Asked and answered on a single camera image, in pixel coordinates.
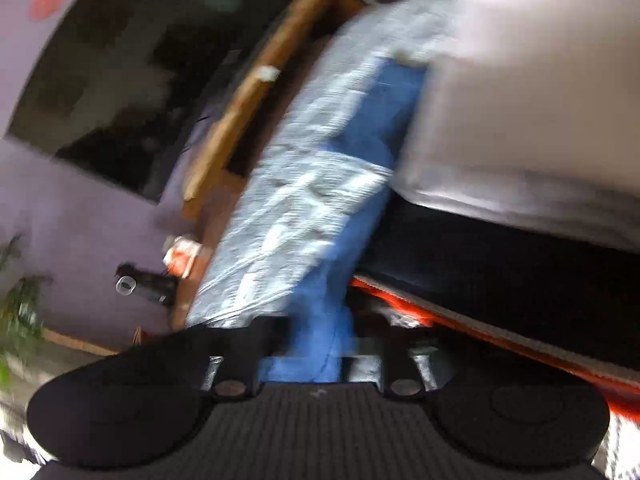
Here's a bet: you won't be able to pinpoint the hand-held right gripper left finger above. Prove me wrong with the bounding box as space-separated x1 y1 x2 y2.
197 317 291 401

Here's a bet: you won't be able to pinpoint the orange tissue pack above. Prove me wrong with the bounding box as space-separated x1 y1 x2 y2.
162 237 201 278

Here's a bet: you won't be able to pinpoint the blue pants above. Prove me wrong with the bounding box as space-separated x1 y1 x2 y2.
265 57 431 383

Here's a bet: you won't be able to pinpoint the red wall sticker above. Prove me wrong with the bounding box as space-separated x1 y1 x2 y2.
29 0 66 21

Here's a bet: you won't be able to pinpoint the folded orange and navy jacket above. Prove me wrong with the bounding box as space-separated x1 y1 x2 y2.
350 195 640 426

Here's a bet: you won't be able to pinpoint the folded white garment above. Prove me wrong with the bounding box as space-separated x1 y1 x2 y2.
395 0 640 251

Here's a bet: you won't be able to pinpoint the wooden television stand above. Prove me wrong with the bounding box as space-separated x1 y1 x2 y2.
180 0 366 221

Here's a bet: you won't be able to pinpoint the black television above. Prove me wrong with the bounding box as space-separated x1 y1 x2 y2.
5 0 341 206

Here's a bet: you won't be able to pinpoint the black cylindrical speaker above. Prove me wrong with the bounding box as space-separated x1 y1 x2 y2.
114 261 178 305

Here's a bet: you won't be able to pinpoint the green potted tree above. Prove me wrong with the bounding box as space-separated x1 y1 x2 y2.
0 235 118 391

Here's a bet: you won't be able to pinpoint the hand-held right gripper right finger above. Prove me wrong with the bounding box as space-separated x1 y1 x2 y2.
345 342 453 398

